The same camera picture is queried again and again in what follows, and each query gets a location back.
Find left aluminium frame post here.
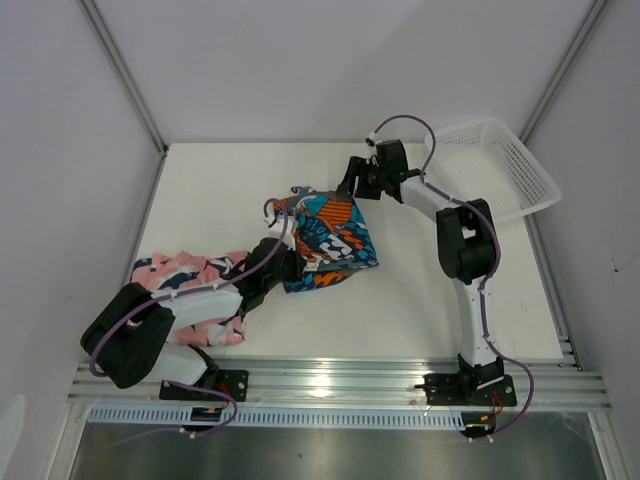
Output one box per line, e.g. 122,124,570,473
77,0,168,156

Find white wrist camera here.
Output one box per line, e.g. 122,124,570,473
265,214,298,251
365,131,380,151

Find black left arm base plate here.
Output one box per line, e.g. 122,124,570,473
159,369,250,402

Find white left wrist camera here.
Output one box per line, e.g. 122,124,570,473
265,214,298,251

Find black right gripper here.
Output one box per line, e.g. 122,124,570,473
336,156,388,201

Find white slotted cable duct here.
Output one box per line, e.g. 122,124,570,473
88,404,490,431

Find aluminium mounting rail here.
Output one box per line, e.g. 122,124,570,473
66,355,613,414

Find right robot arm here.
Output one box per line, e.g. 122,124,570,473
338,139,506,405

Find blue orange patterned shorts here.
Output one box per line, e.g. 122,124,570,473
273,186,379,293

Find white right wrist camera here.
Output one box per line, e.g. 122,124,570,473
365,131,380,151

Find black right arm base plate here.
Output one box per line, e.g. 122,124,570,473
414,373,517,407

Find aluminium frame post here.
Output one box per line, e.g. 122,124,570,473
519,0,615,144
77,0,168,156

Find pink shark print shorts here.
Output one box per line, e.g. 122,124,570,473
130,250,248,347

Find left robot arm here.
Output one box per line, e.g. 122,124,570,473
80,238,305,400

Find white plastic basket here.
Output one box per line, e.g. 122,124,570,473
426,118,561,222

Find right aluminium frame post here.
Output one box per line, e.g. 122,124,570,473
519,0,615,144

